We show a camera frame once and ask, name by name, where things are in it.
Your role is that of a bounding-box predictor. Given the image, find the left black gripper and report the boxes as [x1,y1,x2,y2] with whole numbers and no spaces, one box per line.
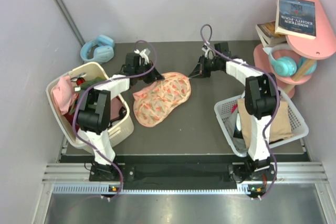
[134,60,164,84]

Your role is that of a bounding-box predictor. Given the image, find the floral mesh laundry bag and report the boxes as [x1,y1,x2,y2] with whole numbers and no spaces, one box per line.
[133,72,191,127]

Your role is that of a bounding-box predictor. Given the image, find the cream laundry basket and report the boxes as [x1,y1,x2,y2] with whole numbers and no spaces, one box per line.
[46,62,134,154]

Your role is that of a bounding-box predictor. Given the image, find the red garment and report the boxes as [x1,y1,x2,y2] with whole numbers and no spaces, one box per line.
[64,113,74,126]

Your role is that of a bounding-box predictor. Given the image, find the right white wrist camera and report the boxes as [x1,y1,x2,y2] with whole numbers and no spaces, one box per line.
[202,41,215,60]

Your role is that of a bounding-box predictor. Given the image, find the beige folded garment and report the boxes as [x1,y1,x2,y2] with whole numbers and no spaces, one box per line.
[237,98,293,148]

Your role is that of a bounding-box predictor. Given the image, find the dark green garment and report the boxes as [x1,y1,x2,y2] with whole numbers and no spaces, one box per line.
[69,77,104,115]

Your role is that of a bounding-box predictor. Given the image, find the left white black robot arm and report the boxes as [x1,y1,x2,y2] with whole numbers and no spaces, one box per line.
[73,49,164,182]

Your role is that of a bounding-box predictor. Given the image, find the blue headphones on table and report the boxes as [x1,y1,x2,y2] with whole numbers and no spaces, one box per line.
[80,35,115,64]

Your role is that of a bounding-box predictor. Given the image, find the stacked paperback books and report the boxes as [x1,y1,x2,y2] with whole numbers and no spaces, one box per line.
[255,21,287,47]

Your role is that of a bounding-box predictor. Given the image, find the teal headphones on shelf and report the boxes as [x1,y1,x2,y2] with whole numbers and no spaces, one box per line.
[263,44,308,77]

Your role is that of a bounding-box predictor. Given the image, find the pink bra strap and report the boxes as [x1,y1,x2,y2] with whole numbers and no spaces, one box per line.
[132,84,155,101]

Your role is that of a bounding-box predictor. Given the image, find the grey garment in basket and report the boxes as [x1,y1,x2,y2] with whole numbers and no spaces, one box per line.
[224,114,247,153]

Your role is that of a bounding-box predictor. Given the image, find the Nineteen Eighty-Four book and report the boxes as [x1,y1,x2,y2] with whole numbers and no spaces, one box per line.
[275,0,316,39]

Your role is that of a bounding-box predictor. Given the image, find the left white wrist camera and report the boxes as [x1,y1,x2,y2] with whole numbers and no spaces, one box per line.
[134,48,150,64]

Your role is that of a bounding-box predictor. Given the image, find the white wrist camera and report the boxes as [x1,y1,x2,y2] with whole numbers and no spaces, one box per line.
[202,41,215,60]
[134,48,150,64]

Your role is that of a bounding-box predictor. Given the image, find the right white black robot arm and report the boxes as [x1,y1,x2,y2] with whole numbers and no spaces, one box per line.
[188,41,280,180]

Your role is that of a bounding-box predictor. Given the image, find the white perforated plastic basket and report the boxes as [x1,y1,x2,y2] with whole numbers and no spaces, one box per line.
[214,91,309,158]

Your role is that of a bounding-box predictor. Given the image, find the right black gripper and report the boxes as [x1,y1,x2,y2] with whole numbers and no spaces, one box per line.
[189,55,221,79]

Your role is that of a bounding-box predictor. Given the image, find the pink garment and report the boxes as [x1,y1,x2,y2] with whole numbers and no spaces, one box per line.
[52,76,78,115]

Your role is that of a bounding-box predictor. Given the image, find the aluminium rail frame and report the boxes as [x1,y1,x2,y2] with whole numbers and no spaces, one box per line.
[33,140,335,223]

